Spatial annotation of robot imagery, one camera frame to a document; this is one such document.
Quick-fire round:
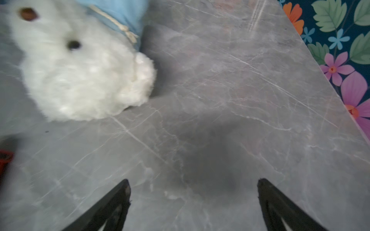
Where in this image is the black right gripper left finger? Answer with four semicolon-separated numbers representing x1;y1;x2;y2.
63;179;131;231

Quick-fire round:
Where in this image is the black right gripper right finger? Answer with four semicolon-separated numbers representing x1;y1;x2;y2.
257;179;327;231

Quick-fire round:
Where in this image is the red flashlight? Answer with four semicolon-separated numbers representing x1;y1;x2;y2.
0;150;14;182

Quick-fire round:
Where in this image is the white bunny plush blue shirt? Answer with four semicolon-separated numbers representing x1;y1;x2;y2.
6;1;157;121

